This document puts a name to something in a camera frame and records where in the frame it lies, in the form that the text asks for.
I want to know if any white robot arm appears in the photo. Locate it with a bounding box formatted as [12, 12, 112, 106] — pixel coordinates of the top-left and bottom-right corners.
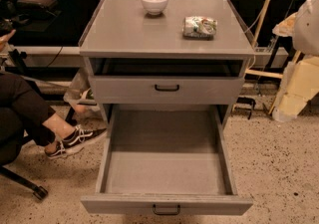
[272, 0, 319, 122]

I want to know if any closed grey middle drawer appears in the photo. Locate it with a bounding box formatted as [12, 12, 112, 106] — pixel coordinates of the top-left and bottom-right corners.
[89, 76, 244, 105]

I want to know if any grey drawer cabinet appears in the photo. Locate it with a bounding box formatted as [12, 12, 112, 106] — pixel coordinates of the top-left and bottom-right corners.
[80, 0, 254, 121]

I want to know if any open grey bottom drawer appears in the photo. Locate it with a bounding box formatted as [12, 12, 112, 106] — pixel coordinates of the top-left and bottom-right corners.
[82, 106, 252, 215]

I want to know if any clear plastic bag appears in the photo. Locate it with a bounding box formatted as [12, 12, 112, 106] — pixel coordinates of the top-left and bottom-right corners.
[64, 68, 101, 118]

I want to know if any black and white sneaker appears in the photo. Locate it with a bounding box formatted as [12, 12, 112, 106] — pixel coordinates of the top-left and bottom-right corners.
[46, 125, 107, 159]

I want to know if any white ceramic bowl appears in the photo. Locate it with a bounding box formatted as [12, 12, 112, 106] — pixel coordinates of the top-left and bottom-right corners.
[141, 0, 169, 15]

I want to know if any seated person in black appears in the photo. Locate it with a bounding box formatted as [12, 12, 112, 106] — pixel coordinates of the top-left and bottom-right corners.
[0, 29, 79, 166]

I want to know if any black office chair base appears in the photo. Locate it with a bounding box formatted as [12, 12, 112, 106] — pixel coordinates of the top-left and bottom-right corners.
[0, 166, 48, 200]

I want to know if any black box on shelf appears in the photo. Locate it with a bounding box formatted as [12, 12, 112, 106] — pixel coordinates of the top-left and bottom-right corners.
[16, 0, 58, 12]

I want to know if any black drawer handle middle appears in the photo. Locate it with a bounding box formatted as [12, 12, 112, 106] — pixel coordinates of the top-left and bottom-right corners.
[155, 85, 179, 92]

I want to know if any black drawer handle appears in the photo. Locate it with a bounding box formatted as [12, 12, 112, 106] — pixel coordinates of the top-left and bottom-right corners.
[153, 204, 180, 216]
[155, 85, 179, 92]

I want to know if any black drawer handle bottom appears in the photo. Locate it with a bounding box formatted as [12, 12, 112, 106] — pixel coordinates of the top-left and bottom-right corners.
[153, 204, 180, 216]

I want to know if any wooden easel frame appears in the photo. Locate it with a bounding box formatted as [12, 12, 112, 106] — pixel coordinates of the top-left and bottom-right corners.
[244, 0, 302, 116]

